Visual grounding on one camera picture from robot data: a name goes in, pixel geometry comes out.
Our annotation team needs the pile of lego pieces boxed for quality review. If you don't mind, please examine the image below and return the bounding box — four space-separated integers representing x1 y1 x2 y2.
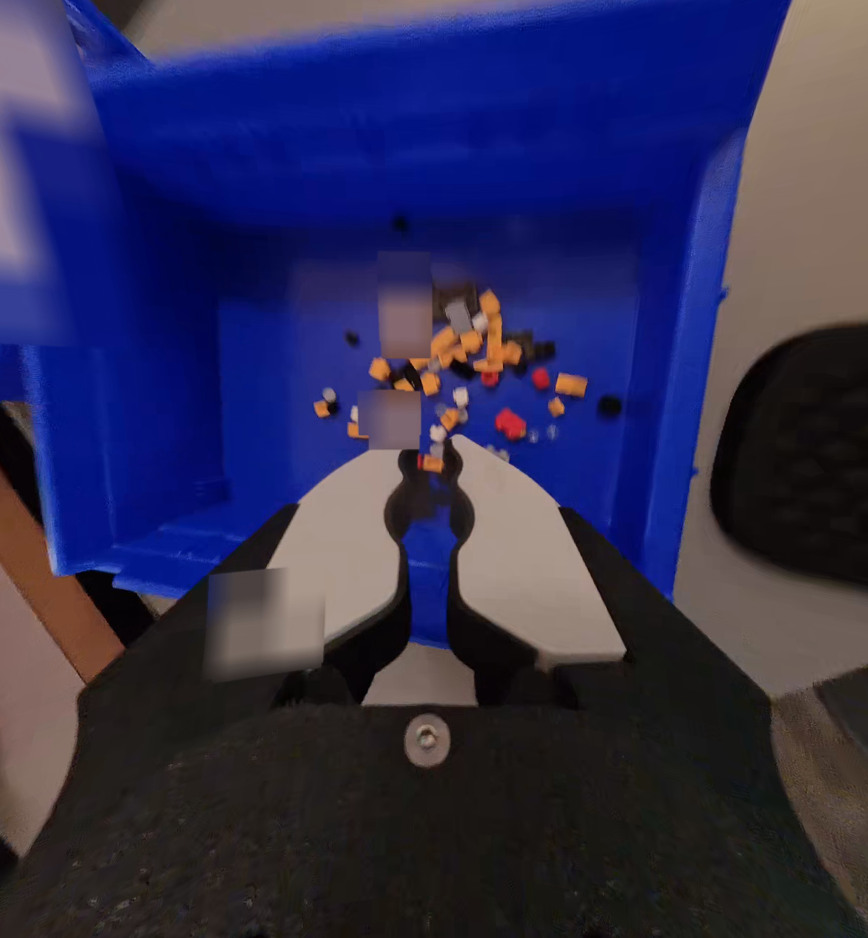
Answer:
311 280 627 473

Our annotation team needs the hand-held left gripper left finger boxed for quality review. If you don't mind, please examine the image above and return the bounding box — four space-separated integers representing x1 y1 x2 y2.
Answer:
269 448 413 651

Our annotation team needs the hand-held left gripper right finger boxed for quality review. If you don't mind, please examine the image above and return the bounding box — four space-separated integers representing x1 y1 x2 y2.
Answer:
446 434 627 671

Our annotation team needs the black dimpled pad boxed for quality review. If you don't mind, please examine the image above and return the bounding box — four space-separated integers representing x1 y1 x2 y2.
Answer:
710 321 868 596

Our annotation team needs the brown board edge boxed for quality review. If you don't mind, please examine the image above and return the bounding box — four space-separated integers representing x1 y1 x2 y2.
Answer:
0 424 125 684

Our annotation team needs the blue bin with lego pieces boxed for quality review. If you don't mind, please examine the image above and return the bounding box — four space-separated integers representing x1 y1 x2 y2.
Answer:
0 0 792 651

